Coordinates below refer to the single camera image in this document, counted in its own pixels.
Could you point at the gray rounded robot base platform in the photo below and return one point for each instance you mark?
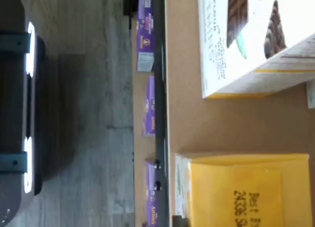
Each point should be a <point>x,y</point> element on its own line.
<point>12,101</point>

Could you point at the purple Annie's bunny grahams box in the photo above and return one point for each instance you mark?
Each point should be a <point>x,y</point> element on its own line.
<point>149,108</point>

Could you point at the black metal shelf beam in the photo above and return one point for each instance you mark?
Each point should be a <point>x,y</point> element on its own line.
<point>161,89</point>

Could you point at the wooden shelf board with purple boxes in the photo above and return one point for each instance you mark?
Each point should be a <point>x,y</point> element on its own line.
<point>137,94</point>

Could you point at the purple Annie's box pink label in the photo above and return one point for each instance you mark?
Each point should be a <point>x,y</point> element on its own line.
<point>145,37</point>

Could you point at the wooden shelf board with white boxes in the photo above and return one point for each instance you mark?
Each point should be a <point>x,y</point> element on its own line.
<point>233,126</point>

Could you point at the purple Annie's box orange label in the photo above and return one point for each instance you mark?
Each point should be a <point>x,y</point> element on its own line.
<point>151,204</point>

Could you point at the white box with chocolate picture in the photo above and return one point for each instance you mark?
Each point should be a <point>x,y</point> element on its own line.
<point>258,40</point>

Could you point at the shiny silver bar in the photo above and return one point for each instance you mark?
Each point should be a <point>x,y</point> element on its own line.
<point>30,52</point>

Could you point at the black metal shelf post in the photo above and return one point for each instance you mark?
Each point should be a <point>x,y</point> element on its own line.
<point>130,3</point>

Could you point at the short green aluminium rail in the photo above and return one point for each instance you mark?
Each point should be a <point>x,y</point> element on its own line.
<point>13,42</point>
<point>12,163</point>

